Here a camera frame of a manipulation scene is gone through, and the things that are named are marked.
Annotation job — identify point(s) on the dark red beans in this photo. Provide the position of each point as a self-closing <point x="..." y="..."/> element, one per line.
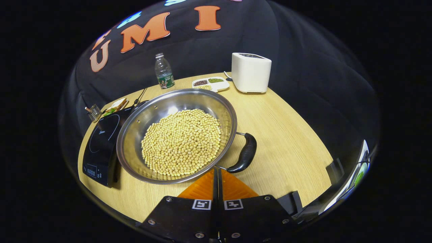
<point x="201" y="82"/>

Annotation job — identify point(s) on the small soybean portion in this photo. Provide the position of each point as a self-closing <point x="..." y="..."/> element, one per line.
<point x="205" y="87"/>

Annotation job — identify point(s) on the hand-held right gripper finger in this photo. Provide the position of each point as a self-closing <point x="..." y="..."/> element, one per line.
<point x="215" y="189"/>
<point x="220" y="190"/>

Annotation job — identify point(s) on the white and green sheet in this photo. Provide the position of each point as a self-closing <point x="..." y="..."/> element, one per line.
<point x="361" y="165"/>

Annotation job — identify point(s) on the black backdrop cloth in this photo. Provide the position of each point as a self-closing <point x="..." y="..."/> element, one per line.
<point x="303" y="67"/>

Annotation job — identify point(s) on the green mung beans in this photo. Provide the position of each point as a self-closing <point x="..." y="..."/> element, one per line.
<point x="216" y="80"/>

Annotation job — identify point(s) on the white divided dish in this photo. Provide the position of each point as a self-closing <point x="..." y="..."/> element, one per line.
<point x="219" y="86"/>

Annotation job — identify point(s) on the black induction cooktop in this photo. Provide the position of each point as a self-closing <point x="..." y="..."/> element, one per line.
<point x="101" y="141"/>

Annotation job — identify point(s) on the pile of yellow soybeans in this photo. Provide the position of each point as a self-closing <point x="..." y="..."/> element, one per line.
<point x="182" y="141"/>

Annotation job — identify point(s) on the stainless steel pot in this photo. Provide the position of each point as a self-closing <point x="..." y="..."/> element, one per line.
<point x="155" y="108"/>

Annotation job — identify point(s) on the clear plastic water bottle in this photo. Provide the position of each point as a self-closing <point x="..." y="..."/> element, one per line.
<point x="164" y="76"/>

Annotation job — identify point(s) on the white toaster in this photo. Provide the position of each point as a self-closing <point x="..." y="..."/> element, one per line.
<point x="251" y="74"/>

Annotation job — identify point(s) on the sandwich with lettuce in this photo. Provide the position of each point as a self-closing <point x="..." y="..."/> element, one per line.
<point x="116" y="105"/>

